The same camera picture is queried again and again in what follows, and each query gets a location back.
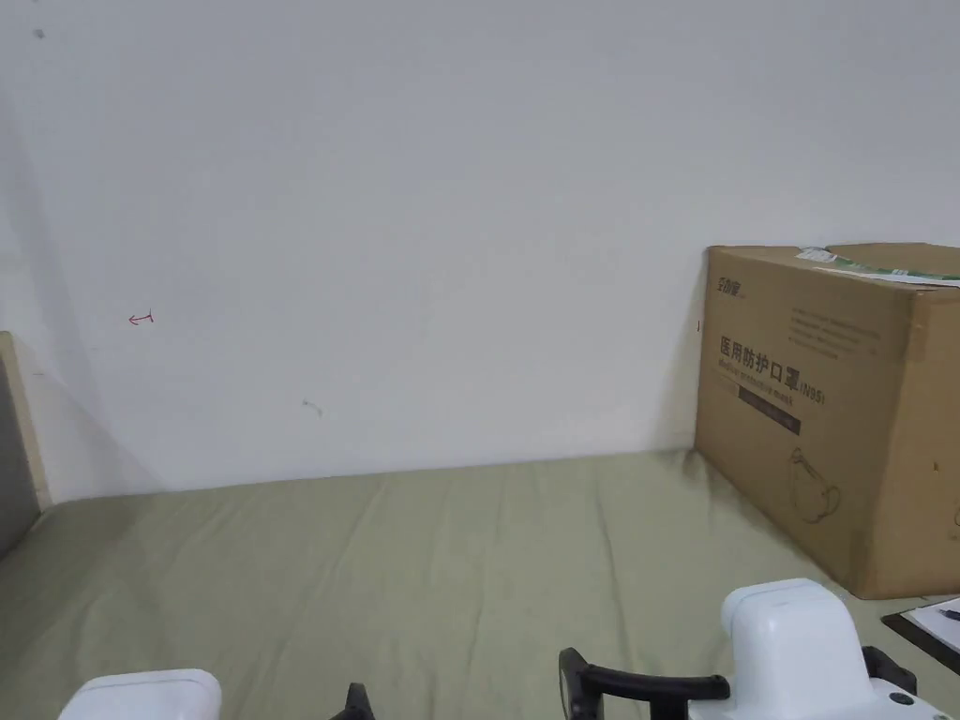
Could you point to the grey padded headboard beige frame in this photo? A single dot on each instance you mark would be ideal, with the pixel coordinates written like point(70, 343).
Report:
point(10, 465)

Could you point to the black clipboard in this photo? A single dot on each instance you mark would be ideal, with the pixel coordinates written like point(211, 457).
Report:
point(902, 627)

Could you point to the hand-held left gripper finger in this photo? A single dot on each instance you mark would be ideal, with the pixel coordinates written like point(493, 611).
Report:
point(357, 705)

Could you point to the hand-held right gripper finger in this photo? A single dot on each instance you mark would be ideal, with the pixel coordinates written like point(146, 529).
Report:
point(645, 684)

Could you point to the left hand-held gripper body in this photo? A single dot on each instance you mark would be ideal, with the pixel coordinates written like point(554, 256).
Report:
point(142, 697)

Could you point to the white paper sheet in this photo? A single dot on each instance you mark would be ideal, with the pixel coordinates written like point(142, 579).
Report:
point(937, 634)

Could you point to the bed with pale green sheet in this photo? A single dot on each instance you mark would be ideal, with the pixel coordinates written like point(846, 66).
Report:
point(390, 570)

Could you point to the printed brown cardboard carton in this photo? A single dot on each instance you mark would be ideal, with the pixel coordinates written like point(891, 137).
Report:
point(847, 450)

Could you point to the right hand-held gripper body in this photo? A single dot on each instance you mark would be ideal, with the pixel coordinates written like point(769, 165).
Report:
point(795, 645)

